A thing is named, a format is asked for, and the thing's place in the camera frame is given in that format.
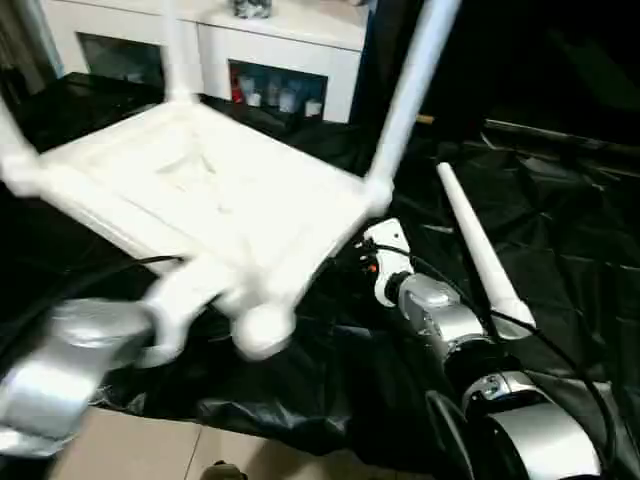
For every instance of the white plastic table leg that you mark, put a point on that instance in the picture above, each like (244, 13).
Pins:
(480, 250)
(180, 55)
(15, 150)
(410, 100)

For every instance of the white plastic table top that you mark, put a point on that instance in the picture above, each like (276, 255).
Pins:
(220, 190)

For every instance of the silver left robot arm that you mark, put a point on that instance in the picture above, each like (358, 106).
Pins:
(70, 370)

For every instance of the small tan label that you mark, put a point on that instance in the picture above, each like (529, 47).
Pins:
(424, 119)

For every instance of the black plastic mat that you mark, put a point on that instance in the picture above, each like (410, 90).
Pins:
(560, 230)

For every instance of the red bottle in cabinet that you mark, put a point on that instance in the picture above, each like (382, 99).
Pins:
(238, 92)

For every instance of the long black bar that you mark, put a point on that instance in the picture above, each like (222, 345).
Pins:
(570, 135)

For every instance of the white cabinet with glass doors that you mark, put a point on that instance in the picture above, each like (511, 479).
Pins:
(250, 45)

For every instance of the grey object on cabinet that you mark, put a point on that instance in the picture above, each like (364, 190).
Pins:
(252, 7)

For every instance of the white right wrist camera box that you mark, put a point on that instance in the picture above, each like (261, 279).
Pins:
(388, 260)

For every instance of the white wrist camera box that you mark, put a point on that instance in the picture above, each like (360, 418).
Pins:
(185, 305)
(388, 260)

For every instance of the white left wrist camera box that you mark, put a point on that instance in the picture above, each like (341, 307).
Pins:
(185, 305)

